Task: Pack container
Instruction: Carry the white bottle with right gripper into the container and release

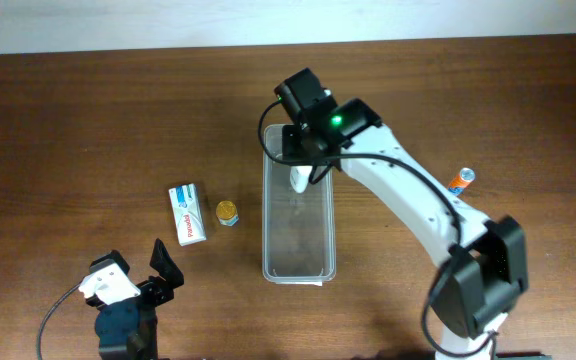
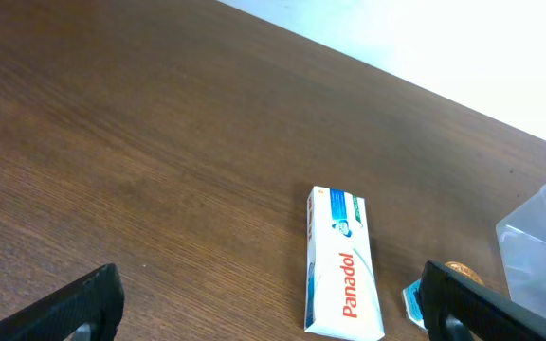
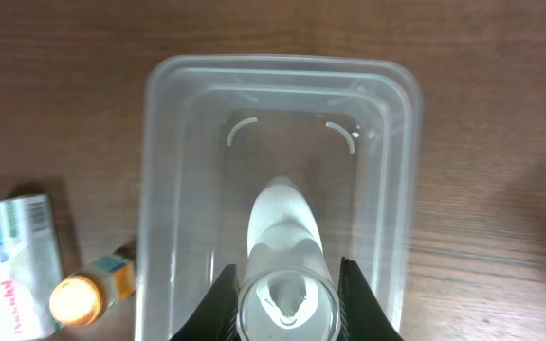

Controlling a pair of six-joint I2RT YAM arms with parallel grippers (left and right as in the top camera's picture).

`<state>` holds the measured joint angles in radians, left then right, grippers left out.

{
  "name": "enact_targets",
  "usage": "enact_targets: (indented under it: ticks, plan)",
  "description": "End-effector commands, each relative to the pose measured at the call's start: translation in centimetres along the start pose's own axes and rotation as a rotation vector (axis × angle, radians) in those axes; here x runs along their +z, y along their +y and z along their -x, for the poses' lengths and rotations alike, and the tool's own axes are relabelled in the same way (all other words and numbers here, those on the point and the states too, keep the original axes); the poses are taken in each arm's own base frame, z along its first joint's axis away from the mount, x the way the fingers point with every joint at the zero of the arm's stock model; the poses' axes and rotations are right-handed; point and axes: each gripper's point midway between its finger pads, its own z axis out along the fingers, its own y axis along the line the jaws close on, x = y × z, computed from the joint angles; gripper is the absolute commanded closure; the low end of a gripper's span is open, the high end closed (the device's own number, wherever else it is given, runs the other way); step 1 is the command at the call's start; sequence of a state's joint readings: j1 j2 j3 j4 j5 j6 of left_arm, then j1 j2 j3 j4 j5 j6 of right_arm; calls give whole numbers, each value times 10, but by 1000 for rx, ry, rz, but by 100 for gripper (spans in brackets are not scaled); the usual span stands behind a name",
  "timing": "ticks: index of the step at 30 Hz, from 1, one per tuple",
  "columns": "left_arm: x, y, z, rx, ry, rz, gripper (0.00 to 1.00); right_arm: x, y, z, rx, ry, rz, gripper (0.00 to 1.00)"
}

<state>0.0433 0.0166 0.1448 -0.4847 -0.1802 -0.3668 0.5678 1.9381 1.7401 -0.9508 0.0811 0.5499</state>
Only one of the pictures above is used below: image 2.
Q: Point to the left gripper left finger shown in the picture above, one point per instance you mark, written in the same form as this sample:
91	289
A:
89	308

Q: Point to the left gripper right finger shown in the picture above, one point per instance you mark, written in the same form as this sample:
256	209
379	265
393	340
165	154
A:
455	307

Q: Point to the white Panadol box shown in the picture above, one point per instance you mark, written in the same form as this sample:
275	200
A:
341	296

